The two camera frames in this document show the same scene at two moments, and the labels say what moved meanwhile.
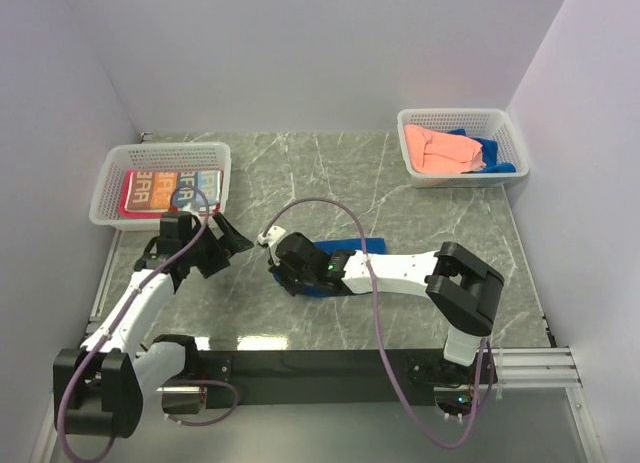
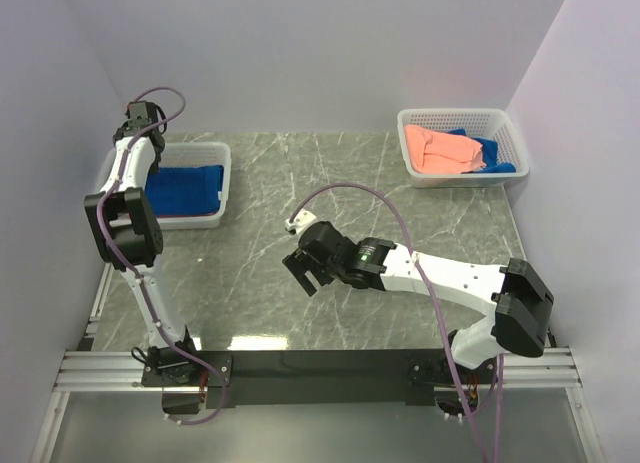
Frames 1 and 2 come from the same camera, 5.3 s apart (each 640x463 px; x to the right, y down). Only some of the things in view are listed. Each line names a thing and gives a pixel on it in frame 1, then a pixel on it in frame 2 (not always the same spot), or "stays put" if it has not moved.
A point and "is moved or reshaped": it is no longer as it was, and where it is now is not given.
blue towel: (374, 245) is moved or reshaped
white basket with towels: (462, 147) stays put
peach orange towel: (432, 152) stays put
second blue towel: (489, 155) stays put
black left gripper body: (207, 253) → (154, 165)
